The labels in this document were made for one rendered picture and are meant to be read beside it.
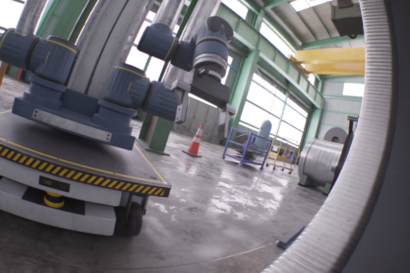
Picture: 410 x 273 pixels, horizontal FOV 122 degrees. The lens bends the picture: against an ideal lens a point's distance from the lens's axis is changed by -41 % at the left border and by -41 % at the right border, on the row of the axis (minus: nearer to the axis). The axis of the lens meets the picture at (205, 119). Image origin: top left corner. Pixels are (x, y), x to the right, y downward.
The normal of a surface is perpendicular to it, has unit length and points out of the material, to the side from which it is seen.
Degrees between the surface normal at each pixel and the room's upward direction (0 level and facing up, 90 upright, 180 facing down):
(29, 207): 90
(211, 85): 66
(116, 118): 90
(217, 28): 70
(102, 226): 90
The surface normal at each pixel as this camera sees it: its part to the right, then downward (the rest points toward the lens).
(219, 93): 0.62, -0.27
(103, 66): 0.52, 0.13
